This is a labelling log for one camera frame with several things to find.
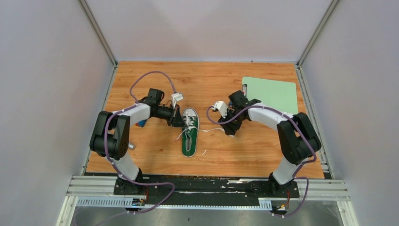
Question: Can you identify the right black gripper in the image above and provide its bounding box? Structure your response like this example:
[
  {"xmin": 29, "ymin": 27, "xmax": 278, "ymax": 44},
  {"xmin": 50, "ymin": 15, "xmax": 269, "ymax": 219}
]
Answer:
[{"xmin": 218, "ymin": 109, "xmax": 245, "ymax": 136}]

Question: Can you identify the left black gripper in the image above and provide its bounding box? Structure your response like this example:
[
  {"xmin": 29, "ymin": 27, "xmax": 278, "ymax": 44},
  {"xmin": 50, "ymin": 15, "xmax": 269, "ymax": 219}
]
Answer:
[{"xmin": 154, "ymin": 104, "xmax": 188, "ymax": 129}]

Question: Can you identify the white shoelace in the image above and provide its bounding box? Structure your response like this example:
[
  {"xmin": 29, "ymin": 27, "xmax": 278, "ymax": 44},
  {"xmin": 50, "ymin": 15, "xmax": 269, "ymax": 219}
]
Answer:
[{"xmin": 175, "ymin": 116, "xmax": 225, "ymax": 141}]

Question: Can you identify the green canvas sneaker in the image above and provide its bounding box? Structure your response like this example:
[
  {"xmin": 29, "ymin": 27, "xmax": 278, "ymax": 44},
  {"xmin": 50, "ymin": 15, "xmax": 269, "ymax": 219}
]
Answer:
[{"xmin": 182, "ymin": 108, "xmax": 199, "ymax": 158}]

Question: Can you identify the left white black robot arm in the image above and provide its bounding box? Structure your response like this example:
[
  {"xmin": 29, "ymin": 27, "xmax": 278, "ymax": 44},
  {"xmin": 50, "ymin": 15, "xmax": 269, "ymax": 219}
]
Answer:
[{"xmin": 89, "ymin": 89, "xmax": 187, "ymax": 194}]

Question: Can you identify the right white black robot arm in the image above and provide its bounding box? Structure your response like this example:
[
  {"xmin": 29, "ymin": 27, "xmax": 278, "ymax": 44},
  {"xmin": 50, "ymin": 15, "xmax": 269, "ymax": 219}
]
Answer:
[{"xmin": 214, "ymin": 90, "xmax": 322, "ymax": 197}]

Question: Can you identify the blue yellow toy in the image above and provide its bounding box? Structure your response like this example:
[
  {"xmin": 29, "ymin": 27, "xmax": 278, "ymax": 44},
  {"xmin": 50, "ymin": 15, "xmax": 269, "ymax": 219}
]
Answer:
[{"xmin": 136, "ymin": 120, "xmax": 147, "ymax": 128}]

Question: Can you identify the silver microphone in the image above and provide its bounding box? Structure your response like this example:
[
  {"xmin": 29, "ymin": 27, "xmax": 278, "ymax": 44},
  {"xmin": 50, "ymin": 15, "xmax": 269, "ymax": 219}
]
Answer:
[{"xmin": 128, "ymin": 143, "xmax": 136, "ymax": 150}]

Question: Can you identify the light green clipboard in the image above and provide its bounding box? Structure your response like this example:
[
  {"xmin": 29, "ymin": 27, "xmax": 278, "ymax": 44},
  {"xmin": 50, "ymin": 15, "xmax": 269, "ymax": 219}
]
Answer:
[{"xmin": 242, "ymin": 77, "xmax": 298, "ymax": 114}]

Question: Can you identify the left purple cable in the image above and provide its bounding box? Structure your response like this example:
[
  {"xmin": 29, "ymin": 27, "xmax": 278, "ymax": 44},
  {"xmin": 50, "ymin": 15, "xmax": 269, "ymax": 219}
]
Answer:
[{"xmin": 74, "ymin": 71, "xmax": 178, "ymax": 226}]

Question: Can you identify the purple cable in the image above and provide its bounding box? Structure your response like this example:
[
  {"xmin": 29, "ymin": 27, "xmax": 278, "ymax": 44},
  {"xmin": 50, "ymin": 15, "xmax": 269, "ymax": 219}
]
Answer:
[
  {"xmin": 74, "ymin": 71, "xmax": 178, "ymax": 226},
  {"xmin": 206, "ymin": 105, "xmax": 318, "ymax": 218}
]

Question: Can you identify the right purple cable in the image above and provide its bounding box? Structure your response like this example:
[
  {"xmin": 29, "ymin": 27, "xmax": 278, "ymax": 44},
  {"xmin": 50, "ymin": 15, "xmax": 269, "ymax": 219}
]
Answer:
[{"xmin": 206, "ymin": 105, "xmax": 318, "ymax": 218}]

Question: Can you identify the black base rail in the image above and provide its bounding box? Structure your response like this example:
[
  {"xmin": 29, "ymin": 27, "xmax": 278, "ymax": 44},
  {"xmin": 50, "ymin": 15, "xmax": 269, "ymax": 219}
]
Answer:
[{"xmin": 67, "ymin": 173, "xmax": 351, "ymax": 211}]

